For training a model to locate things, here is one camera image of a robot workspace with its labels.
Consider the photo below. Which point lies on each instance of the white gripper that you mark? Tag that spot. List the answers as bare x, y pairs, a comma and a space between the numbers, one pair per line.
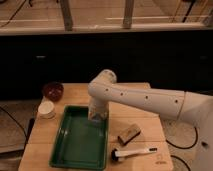
98, 113

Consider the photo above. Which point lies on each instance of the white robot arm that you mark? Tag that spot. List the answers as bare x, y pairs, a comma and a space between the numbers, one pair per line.
192, 108

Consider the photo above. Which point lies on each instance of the brown sponge block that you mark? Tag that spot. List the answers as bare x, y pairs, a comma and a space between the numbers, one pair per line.
128, 134

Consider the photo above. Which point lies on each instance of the green plastic tray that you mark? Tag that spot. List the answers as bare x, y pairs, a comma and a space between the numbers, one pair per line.
79, 142

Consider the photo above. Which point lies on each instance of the dark red bowl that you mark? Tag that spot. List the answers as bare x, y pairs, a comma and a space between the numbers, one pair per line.
53, 91

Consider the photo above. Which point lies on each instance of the small white cup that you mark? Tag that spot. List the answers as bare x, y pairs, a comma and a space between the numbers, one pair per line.
46, 109

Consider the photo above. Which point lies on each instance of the white handled dish brush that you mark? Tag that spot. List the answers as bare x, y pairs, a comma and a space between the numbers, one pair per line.
119, 155

